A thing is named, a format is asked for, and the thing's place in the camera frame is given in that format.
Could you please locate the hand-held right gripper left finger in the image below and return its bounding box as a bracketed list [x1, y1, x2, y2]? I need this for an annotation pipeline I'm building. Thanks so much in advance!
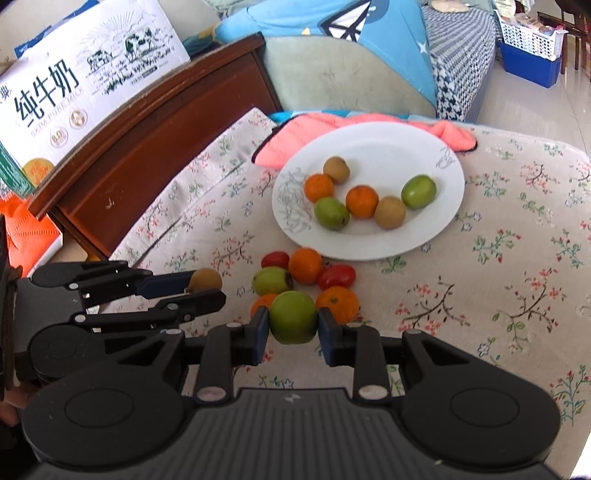
[99, 307, 271, 404]

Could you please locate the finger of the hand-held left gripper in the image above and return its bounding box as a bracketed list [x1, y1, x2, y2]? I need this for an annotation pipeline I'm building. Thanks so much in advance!
[31, 260, 197, 300]
[69, 288, 228, 330]

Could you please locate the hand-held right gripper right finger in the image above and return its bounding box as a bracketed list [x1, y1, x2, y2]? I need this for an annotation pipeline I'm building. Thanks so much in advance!
[318, 307, 482, 402]

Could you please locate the small brown kiwi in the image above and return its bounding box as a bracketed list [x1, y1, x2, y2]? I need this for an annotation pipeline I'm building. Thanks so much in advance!
[322, 156, 351, 184]
[185, 268, 223, 294]

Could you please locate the green jujube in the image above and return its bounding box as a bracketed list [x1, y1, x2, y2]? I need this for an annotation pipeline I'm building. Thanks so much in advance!
[269, 291, 319, 344]
[401, 175, 437, 210]
[314, 196, 350, 231]
[252, 267, 294, 296]

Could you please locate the yellow-brown round fruit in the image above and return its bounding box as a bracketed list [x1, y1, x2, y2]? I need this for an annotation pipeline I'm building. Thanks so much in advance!
[373, 196, 407, 230]

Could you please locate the large orange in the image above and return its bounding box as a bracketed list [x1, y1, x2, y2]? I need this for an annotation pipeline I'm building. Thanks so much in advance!
[345, 185, 380, 219]

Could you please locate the small orange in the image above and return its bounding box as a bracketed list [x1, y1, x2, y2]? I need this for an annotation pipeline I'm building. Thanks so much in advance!
[250, 294, 280, 317]
[304, 173, 335, 204]
[288, 248, 324, 284]
[315, 286, 361, 325]

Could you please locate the white floral-print plate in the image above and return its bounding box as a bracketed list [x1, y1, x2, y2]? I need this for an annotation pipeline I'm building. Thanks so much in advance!
[271, 121, 465, 260]

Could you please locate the red cherry tomato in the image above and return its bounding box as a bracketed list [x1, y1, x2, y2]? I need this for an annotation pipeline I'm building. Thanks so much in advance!
[317, 264, 357, 291]
[261, 250, 291, 270]

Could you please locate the orange paper box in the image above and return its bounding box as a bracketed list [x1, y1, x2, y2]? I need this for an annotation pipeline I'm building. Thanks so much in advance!
[0, 195, 64, 278]

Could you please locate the floral printed cloth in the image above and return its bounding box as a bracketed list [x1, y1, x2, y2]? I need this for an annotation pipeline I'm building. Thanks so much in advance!
[108, 107, 591, 476]

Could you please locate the dark wooden headboard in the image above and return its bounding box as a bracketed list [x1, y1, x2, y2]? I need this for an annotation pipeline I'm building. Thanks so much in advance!
[28, 32, 283, 262]

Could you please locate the pink cloth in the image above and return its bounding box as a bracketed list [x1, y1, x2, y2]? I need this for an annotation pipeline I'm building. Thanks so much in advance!
[252, 113, 478, 168]

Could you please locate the blue cloth edge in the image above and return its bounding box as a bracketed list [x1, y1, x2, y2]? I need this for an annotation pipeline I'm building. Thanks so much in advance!
[268, 109, 435, 123]

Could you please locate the white cow-print carton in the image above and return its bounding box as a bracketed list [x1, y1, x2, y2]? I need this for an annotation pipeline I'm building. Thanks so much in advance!
[0, 0, 191, 197]

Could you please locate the grey-green sofa cushion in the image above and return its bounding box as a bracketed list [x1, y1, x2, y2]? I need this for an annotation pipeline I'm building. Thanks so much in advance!
[262, 36, 437, 119]

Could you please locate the blue star-print pillow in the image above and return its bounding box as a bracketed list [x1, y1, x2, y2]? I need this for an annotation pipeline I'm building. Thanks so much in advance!
[215, 0, 437, 108]

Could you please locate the checkered sofa cover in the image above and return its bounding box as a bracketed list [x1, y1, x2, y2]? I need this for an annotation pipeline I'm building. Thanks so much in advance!
[419, 4, 502, 123]

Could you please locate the blue plastic bin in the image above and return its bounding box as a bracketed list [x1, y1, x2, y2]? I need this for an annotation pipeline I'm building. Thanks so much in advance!
[498, 39, 564, 89]

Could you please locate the white plastic basket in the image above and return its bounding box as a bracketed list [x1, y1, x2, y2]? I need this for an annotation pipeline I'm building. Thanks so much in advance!
[499, 14, 569, 61]

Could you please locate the wooden chair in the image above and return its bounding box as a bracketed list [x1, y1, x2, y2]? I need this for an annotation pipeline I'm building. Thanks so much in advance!
[537, 0, 591, 71]

